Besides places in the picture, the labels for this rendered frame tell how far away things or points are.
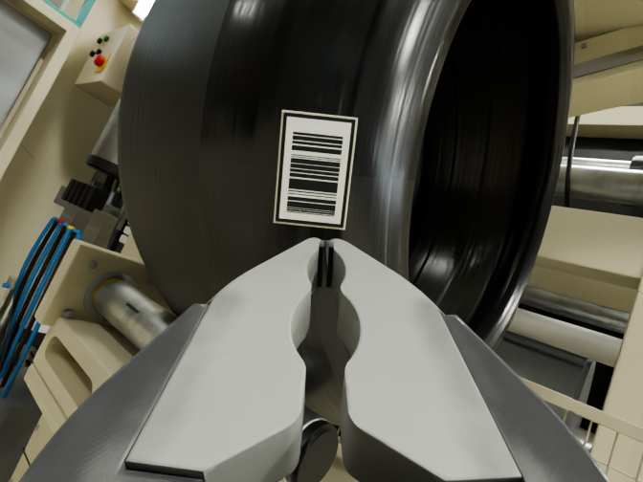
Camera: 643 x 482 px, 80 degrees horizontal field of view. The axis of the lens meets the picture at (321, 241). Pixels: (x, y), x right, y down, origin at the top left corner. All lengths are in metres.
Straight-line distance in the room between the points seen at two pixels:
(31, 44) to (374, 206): 0.77
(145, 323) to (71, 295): 0.13
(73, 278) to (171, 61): 0.29
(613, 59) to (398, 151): 0.69
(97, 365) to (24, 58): 0.62
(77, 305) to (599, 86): 0.89
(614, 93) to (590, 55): 0.08
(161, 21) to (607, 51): 0.76
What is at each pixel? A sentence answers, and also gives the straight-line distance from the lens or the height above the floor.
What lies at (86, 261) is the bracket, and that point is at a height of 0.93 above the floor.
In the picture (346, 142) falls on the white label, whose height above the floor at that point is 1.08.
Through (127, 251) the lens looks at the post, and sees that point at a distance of 0.67.
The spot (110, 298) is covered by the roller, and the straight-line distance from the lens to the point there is 0.49.
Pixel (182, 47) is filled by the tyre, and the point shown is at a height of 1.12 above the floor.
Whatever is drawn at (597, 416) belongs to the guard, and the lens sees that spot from 0.70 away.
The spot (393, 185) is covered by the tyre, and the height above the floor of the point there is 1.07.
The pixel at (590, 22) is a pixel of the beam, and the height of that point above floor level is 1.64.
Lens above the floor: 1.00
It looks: 7 degrees up
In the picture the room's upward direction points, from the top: 23 degrees clockwise
